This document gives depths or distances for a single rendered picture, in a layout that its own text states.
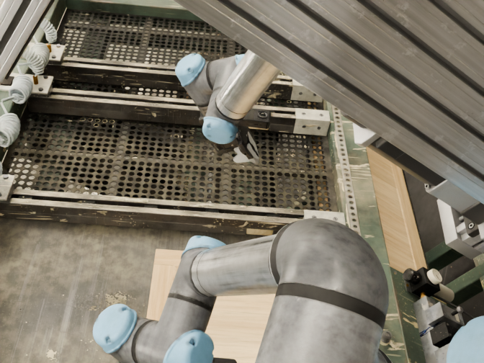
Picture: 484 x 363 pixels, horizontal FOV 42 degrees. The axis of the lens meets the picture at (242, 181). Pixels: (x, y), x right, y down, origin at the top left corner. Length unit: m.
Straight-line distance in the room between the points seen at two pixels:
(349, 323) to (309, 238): 0.10
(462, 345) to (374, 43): 0.50
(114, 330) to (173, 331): 0.10
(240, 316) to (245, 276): 0.93
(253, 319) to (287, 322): 1.11
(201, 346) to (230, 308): 0.78
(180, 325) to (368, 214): 1.14
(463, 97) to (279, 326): 0.34
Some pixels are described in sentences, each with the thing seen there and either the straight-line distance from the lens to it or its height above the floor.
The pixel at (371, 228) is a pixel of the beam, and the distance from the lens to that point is 1.98.
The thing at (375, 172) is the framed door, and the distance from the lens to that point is 2.78.
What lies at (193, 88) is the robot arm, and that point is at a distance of 1.48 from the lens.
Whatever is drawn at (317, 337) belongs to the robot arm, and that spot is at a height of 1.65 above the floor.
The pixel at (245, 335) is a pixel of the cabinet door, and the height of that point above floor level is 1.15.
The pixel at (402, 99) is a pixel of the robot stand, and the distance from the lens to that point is 0.77.
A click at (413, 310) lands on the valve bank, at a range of 1.87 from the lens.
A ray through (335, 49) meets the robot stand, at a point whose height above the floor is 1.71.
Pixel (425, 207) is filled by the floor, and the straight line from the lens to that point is 3.16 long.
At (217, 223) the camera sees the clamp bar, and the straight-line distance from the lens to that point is 1.90.
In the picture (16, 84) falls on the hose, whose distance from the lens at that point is 2.15.
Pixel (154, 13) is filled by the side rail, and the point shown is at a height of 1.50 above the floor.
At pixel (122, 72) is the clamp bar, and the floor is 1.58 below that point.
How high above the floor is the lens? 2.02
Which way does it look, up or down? 24 degrees down
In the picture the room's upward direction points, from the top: 61 degrees counter-clockwise
